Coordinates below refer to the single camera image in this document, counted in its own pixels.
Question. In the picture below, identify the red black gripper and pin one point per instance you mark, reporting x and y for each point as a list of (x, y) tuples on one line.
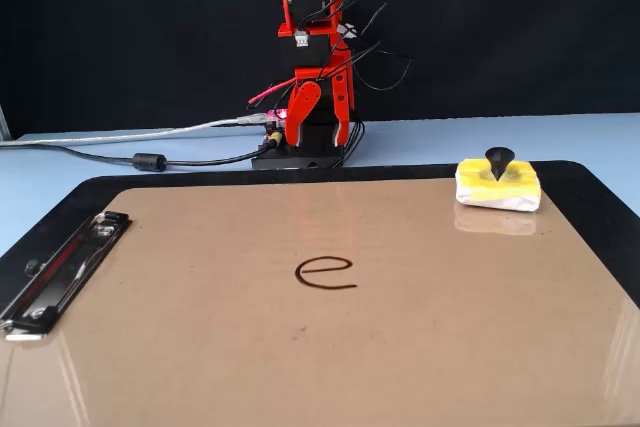
[(305, 54)]

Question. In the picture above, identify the yellow white sponge black knob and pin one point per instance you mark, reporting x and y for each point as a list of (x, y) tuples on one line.
[(497, 189)]

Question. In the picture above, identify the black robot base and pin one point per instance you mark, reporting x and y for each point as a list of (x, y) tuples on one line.
[(310, 154)]

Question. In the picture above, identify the controller circuit board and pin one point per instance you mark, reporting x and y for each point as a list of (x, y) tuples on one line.
[(276, 116)]

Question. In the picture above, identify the black marker scribble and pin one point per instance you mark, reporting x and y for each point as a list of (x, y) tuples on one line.
[(320, 287)]

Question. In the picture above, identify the black backdrop cloth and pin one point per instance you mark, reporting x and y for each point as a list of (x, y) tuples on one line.
[(125, 32)]

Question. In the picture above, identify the brown clipboard board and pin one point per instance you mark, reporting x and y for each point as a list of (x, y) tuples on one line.
[(320, 347)]

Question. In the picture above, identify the metal clipboard clip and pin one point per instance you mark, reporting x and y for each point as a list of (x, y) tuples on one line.
[(65, 272)]

